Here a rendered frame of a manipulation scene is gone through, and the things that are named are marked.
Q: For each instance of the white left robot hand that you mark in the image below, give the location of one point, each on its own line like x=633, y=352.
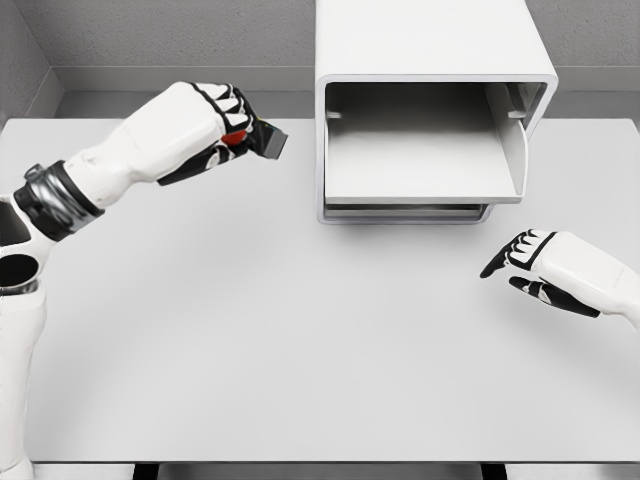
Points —
x=170, y=130

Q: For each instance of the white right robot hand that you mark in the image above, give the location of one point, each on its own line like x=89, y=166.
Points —
x=565, y=272

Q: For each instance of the white cabinet drawer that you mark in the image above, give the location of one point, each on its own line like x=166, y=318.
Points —
x=425, y=160

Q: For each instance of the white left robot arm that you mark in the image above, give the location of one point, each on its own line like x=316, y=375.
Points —
x=45, y=200

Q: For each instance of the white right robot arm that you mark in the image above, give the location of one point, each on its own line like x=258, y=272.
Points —
x=631, y=295

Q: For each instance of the white tabletop storage cabinet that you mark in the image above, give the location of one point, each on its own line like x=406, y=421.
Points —
x=430, y=65

